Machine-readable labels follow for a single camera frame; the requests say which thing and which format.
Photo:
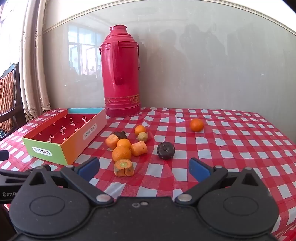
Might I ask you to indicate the red thermos flask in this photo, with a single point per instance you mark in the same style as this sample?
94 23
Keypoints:
120 69

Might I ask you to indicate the beige lace curtain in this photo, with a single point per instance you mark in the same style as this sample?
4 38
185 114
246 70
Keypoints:
34 69

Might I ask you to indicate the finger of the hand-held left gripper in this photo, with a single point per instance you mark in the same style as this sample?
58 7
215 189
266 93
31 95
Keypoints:
3 154

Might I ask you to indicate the large round tangerine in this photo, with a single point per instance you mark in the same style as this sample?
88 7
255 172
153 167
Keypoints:
196 125

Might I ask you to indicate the red checkered tablecloth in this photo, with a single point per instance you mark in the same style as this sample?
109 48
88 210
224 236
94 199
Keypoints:
208 148

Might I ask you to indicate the carrot piece with green top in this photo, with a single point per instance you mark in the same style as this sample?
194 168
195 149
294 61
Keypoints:
123 168

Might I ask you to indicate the dark mangosteen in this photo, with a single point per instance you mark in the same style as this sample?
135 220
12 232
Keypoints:
165 150
120 134

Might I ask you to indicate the dark wooden chair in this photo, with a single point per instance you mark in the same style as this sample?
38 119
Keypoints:
13 111

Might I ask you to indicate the orange patterned cushion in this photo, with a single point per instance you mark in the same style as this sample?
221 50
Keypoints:
7 92

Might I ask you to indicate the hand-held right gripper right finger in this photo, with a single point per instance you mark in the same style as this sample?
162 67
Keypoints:
199 169

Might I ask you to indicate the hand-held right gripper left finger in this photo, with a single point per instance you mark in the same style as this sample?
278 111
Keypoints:
89 166

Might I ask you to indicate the small yellow-green fruit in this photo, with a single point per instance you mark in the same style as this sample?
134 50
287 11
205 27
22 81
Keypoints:
142 136

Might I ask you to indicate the colourful cardboard box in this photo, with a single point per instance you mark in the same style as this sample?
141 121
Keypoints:
69 134

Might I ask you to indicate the small tangerine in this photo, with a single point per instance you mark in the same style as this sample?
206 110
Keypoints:
140 129

